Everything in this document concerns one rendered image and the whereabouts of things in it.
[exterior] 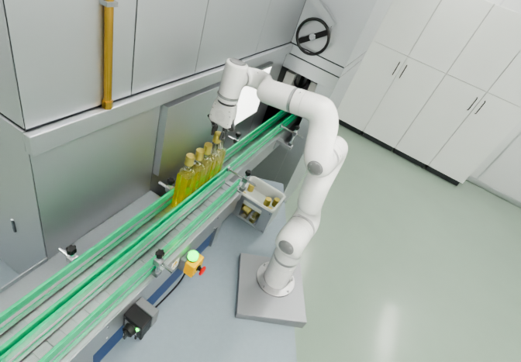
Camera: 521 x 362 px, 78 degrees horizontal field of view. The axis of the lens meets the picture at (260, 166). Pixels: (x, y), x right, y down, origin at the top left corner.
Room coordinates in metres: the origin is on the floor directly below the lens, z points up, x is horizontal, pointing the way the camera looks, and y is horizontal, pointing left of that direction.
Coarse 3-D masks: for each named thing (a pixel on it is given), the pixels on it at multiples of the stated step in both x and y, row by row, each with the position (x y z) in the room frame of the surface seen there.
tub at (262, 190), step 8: (248, 184) 1.35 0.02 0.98; (264, 184) 1.37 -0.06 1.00; (248, 192) 1.33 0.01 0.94; (256, 192) 1.35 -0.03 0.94; (264, 192) 1.36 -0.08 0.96; (272, 192) 1.35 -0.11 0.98; (280, 192) 1.34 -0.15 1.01; (256, 200) 1.22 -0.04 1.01; (272, 200) 1.34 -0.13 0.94; (280, 200) 1.28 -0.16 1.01; (264, 208) 1.19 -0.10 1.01; (272, 208) 1.28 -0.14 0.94
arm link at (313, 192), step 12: (336, 144) 0.98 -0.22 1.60; (336, 168) 1.00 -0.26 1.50; (312, 180) 0.96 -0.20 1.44; (324, 180) 0.96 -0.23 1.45; (300, 192) 0.96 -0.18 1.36; (312, 192) 0.93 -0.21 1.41; (324, 192) 0.94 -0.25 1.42; (300, 204) 0.94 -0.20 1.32; (312, 204) 0.92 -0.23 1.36; (300, 216) 1.00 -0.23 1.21; (312, 216) 0.98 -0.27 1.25; (312, 228) 0.97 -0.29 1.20
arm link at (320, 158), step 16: (304, 96) 1.00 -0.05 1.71; (320, 96) 1.01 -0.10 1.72; (304, 112) 0.98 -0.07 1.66; (320, 112) 0.96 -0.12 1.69; (336, 112) 0.99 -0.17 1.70; (320, 128) 0.95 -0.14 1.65; (336, 128) 0.96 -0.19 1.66; (320, 144) 0.91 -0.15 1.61; (304, 160) 0.90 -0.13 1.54; (320, 160) 0.87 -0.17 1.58; (336, 160) 0.92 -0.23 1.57; (320, 176) 0.87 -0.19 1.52
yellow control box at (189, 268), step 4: (188, 252) 0.79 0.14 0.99; (184, 256) 0.77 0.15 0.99; (200, 256) 0.79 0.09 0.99; (180, 260) 0.75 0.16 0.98; (184, 260) 0.75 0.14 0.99; (200, 260) 0.77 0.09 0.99; (180, 264) 0.75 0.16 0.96; (184, 264) 0.74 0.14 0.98; (188, 264) 0.74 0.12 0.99; (192, 264) 0.75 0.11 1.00; (196, 264) 0.75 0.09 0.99; (200, 264) 0.78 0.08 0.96; (180, 268) 0.75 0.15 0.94; (184, 268) 0.74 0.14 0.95; (188, 268) 0.74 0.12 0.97; (192, 268) 0.73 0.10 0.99; (196, 268) 0.75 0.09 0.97; (184, 272) 0.74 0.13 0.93; (188, 272) 0.74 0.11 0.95; (192, 272) 0.73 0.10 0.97; (192, 276) 0.74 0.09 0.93
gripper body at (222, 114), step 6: (216, 102) 1.11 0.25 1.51; (222, 102) 1.10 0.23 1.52; (216, 108) 1.11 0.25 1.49; (222, 108) 1.10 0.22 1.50; (228, 108) 1.10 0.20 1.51; (234, 108) 1.10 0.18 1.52; (210, 114) 1.11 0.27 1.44; (216, 114) 1.10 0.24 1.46; (222, 114) 1.10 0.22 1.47; (228, 114) 1.09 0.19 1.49; (234, 114) 1.11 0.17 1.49; (216, 120) 1.10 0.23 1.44; (222, 120) 1.10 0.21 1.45; (228, 120) 1.09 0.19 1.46; (234, 120) 1.12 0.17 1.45; (222, 126) 1.09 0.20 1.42; (228, 126) 1.09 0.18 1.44
